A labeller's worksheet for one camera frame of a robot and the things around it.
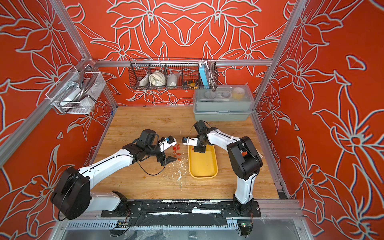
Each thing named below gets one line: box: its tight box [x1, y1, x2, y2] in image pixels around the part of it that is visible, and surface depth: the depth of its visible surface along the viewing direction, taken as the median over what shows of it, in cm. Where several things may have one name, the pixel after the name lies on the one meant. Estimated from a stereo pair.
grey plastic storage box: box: [193, 85, 255, 121], surface depth 105 cm
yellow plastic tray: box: [188, 145, 219, 179], surface depth 89 cm
